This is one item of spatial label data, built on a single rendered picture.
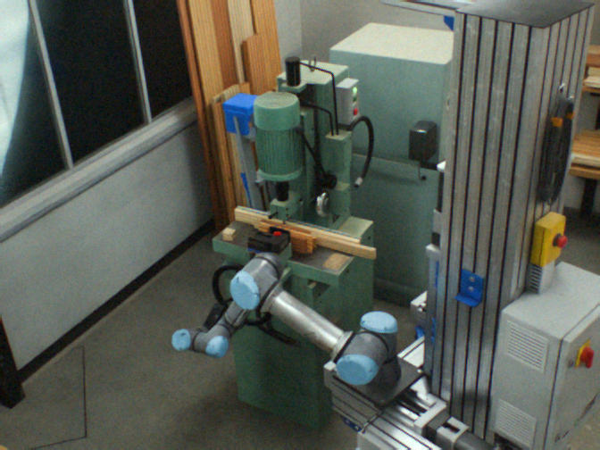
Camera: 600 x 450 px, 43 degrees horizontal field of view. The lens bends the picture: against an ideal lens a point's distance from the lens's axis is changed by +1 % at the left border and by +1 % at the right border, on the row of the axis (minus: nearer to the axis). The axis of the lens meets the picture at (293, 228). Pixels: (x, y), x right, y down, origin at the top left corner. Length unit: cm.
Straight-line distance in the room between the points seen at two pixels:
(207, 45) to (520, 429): 278
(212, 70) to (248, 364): 176
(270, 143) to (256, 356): 104
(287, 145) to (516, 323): 116
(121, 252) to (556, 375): 272
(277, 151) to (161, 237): 181
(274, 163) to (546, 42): 132
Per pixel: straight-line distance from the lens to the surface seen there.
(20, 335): 399
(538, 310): 228
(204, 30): 435
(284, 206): 307
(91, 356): 417
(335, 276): 295
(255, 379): 357
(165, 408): 378
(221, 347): 273
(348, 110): 311
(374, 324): 246
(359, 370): 237
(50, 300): 405
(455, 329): 247
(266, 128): 289
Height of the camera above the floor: 259
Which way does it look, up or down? 31 degrees down
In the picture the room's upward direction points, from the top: 3 degrees counter-clockwise
